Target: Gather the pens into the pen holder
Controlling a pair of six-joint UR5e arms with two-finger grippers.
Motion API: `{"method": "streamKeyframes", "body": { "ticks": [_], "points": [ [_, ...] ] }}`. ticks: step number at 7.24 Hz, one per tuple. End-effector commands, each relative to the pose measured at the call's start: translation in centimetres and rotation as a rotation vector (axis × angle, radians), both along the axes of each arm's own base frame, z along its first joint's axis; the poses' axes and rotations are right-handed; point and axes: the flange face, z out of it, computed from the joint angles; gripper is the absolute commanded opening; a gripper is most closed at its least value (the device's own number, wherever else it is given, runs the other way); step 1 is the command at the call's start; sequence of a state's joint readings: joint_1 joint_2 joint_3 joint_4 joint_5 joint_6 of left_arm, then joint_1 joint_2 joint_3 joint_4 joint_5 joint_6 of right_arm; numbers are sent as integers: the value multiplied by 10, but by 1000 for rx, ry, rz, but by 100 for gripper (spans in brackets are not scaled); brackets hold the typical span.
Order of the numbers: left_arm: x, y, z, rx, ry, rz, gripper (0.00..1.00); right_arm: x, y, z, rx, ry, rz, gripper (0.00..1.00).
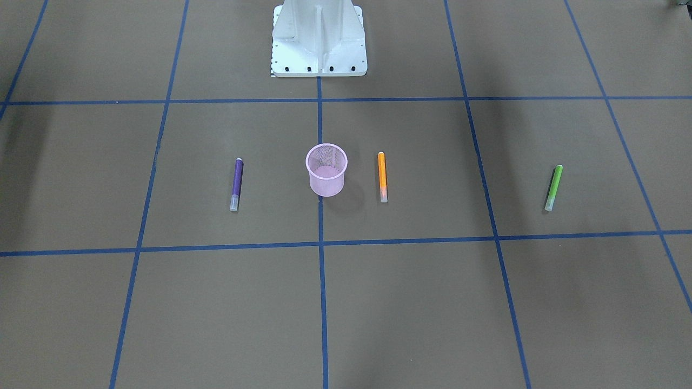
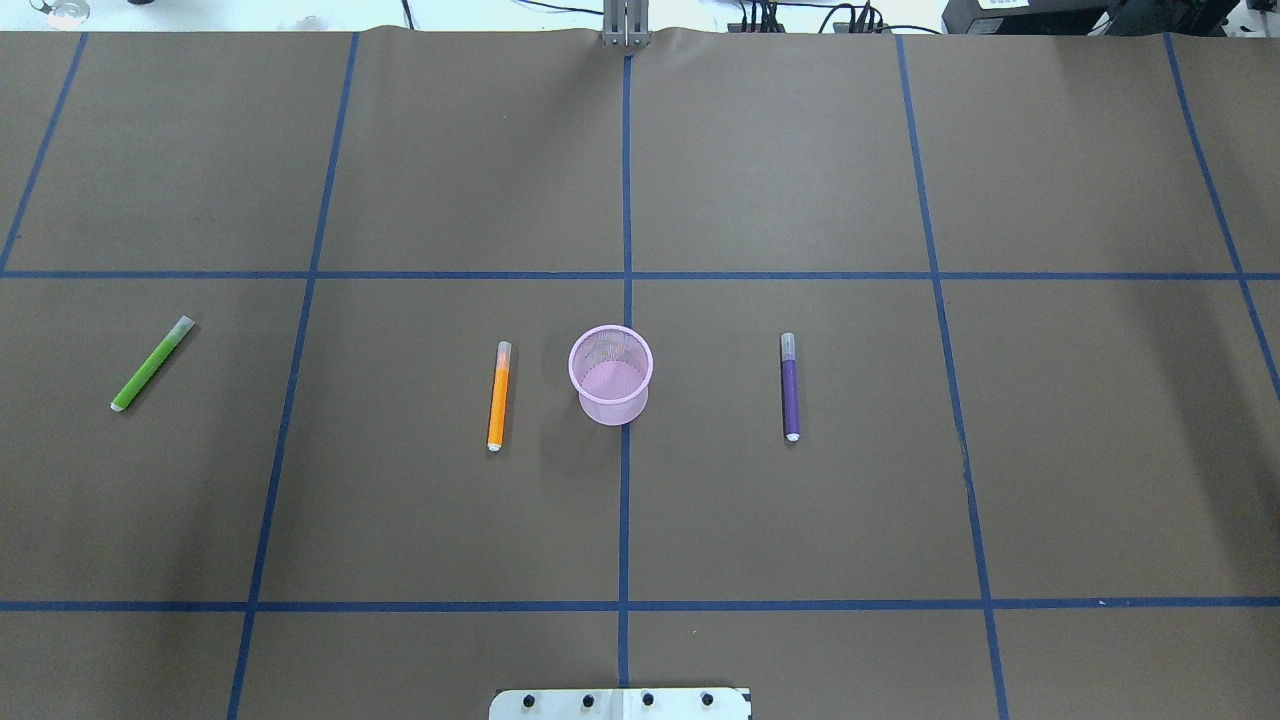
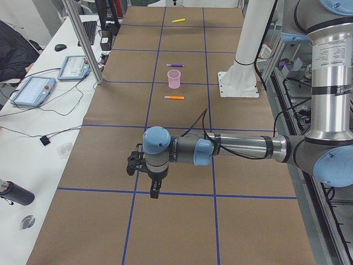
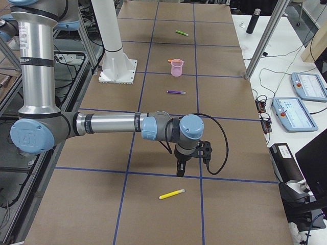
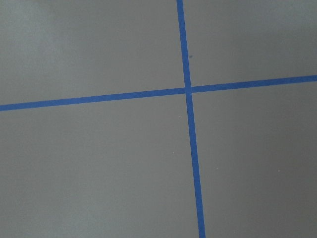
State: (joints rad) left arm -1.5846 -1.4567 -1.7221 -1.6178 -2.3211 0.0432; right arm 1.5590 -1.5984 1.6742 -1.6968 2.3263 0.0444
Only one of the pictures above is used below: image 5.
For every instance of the blue tape grid lines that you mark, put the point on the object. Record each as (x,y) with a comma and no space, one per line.
(188,90)

